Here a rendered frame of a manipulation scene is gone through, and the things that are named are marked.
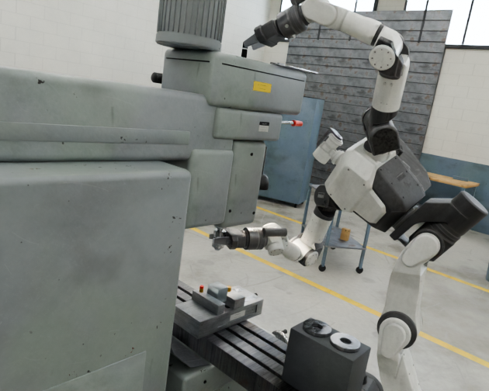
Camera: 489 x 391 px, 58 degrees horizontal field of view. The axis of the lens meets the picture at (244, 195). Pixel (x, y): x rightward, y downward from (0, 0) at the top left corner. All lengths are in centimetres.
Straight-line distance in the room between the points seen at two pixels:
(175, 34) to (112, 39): 752
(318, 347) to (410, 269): 48
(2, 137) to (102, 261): 35
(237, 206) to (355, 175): 43
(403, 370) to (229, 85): 122
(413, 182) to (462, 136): 734
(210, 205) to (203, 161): 16
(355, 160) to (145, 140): 76
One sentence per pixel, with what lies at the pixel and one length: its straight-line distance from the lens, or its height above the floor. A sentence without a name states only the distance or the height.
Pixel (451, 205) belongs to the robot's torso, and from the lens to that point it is 164.
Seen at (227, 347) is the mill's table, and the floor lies 91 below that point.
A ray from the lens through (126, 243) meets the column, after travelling 113.
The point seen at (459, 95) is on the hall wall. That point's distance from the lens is 911.
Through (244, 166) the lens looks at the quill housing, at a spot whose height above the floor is 154.
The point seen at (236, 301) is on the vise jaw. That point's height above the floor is 101.
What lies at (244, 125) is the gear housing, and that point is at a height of 168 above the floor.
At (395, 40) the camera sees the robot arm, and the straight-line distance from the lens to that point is 147.
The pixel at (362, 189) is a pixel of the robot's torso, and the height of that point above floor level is 151.
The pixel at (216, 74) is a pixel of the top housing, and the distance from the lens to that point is 135.
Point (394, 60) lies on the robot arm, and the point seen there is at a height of 194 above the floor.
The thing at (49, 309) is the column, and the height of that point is 125.
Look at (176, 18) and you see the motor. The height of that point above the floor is 196.
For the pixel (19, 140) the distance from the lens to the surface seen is 108.
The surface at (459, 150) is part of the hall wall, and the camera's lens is 904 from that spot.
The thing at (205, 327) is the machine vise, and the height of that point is 95.
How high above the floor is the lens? 177
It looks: 13 degrees down
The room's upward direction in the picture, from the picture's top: 8 degrees clockwise
